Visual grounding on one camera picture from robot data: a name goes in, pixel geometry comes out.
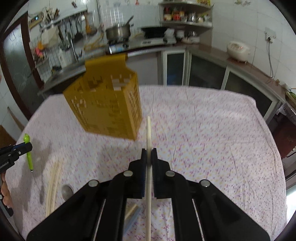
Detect metal spoon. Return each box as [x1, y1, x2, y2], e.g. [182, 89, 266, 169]
[61, 185, 74, 201]

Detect cream chopstick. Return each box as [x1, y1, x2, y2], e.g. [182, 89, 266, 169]
[146, 116, 152, 241]
[46, 162, 58, 217]
[50, 162, 62, 214]

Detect tan wooden chopstick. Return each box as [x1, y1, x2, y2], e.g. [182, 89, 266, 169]
[125, 204, 137, 220]

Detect left hand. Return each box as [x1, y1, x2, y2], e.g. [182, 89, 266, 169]
[1, 172, 13, 208]

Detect gripper body black left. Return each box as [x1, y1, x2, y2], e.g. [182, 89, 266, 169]
[0, 145, 18, 173]

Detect floral pink tablecloth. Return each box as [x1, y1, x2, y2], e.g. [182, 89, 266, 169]
[6, 86, 287, 240]

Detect dark brown door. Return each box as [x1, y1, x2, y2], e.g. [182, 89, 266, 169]
[1, 13, 44, 120]

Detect yellow perforated utensil holder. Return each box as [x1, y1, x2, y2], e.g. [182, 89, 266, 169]
[63, 54, 142, 140]

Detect silver gas stove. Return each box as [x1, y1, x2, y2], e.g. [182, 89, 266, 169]
[108, 37, 177, 54]

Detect steel cooking pot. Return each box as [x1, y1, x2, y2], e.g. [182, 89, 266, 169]
[105, 16, 134, 42]

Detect white rice cooker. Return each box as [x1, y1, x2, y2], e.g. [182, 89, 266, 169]
[227, 41, 250, 62]

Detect black wok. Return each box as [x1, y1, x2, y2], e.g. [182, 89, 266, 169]
[141, 26, 168, 39]

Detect wall utensil rack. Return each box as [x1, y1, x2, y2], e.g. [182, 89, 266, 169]
[28, 5, 88, 69]

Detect rice cooker power cable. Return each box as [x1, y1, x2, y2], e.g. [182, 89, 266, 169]
[267, 39, 275, 79]

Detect wall power socket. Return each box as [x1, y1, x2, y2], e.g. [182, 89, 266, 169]
[264, 27, 276, 43]

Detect corner wall shelf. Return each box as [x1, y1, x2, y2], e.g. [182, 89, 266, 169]
[158, 1, 214, 45]

